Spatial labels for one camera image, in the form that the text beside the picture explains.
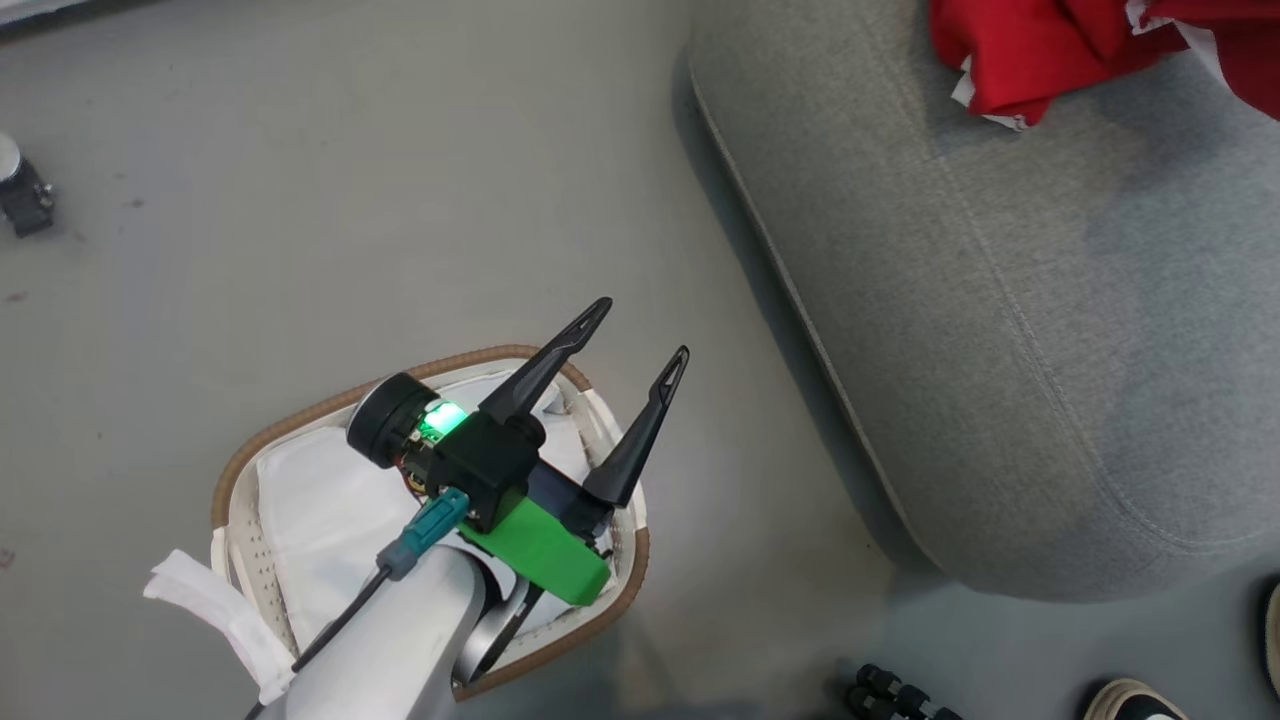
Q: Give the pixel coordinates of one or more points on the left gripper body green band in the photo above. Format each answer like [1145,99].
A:
[490,460]

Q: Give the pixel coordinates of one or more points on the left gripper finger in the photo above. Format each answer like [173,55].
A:
[545,365]
[635,440]

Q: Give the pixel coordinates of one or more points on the red sports jersey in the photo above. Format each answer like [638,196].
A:
[1040,50]

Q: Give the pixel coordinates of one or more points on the grey fabric sofa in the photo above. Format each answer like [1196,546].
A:
[1000,350]

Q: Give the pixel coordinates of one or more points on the white laundry basket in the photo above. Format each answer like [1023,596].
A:
[240,470]

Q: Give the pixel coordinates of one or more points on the black ribbed wheel cluster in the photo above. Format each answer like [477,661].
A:
[890,695]

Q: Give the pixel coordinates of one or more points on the black caster wheel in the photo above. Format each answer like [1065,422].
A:
[28,200]

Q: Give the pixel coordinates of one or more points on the beige black shoe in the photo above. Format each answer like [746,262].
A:
[1130,702]

